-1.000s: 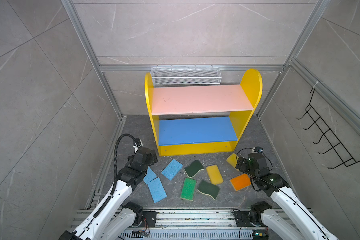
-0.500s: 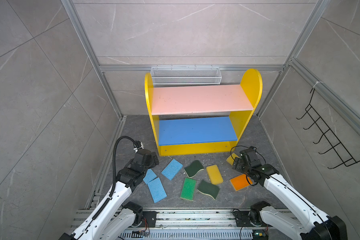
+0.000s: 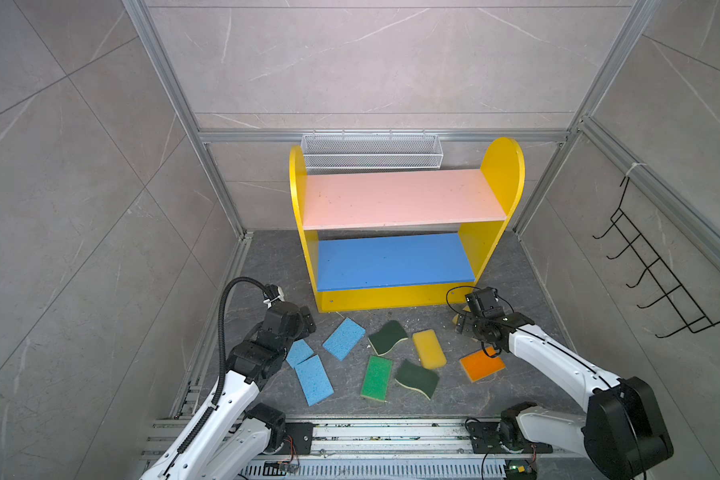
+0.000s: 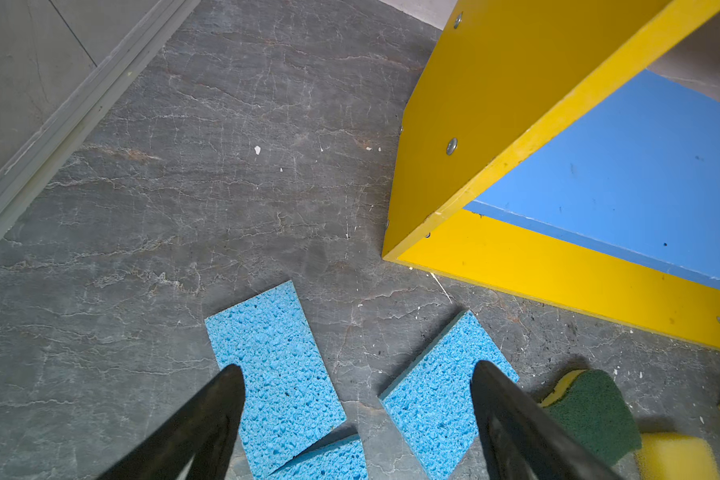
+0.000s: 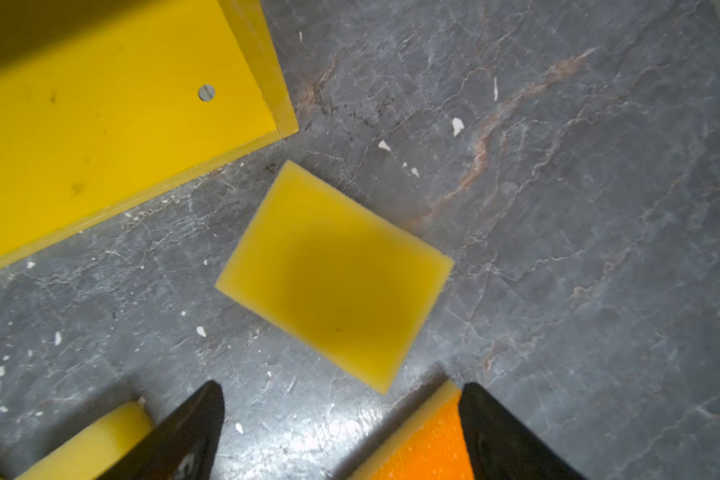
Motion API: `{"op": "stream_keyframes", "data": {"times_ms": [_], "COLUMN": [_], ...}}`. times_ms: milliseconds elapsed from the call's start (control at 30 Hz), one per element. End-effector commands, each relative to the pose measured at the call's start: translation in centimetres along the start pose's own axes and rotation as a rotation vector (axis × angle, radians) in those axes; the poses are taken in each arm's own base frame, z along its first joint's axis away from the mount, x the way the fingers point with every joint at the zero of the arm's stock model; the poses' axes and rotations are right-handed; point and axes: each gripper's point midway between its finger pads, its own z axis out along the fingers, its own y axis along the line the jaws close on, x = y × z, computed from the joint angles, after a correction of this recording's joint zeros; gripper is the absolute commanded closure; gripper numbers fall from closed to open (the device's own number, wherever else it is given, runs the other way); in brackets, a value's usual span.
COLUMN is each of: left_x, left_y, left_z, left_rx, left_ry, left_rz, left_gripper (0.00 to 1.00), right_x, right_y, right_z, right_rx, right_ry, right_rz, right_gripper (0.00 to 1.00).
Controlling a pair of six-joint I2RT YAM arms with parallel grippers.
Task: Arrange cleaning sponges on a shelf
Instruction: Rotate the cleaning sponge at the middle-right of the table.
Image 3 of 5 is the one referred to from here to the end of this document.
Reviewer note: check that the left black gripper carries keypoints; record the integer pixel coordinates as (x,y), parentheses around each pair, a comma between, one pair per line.
(304,322)

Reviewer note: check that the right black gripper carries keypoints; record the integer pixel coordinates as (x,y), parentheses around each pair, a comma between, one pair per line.
(465,323)

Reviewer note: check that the bright green sponge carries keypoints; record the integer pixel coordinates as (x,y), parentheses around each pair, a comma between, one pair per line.
(377,377)

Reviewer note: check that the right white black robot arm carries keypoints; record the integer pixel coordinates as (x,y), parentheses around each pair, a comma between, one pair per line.
(620,429)

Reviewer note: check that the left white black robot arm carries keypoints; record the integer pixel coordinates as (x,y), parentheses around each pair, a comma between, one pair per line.
(228,396)

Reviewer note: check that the pink upper shelf board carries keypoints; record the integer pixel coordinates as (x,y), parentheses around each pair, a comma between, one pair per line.
(393,199)

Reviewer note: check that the blue sponge far left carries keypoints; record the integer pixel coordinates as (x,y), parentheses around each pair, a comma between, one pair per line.
(299,352)

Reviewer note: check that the blue sponge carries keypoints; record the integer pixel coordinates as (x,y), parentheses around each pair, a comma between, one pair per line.
(299,352)
(314,381)
(344,338)

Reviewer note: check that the orange sponge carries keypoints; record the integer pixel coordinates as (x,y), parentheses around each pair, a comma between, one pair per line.
(478,366)

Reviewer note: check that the blue sponge middle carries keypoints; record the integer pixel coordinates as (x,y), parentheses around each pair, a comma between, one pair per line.
(344,338)

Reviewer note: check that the blue sponge lower left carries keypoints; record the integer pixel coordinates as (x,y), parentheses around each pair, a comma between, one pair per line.
(314,381)

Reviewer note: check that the dark green scourer sponge lower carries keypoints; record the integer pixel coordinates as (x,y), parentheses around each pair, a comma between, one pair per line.
(417,378)

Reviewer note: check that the dark green scourer sponge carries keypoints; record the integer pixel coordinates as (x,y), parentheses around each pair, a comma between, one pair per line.
(384,340)
(417,378)

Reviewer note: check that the dark green scourer sponge upper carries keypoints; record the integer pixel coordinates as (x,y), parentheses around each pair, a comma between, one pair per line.
(384,340)

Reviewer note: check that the yellow shelf unit frame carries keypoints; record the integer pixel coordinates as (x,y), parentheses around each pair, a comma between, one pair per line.
(503,166)

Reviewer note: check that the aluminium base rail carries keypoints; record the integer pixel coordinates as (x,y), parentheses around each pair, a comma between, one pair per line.
(352,448)

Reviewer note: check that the black wall hook rack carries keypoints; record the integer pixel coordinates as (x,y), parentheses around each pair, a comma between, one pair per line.
(672,291)

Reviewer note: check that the white wire mesh basket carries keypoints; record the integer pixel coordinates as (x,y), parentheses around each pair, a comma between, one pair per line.
(344,152)

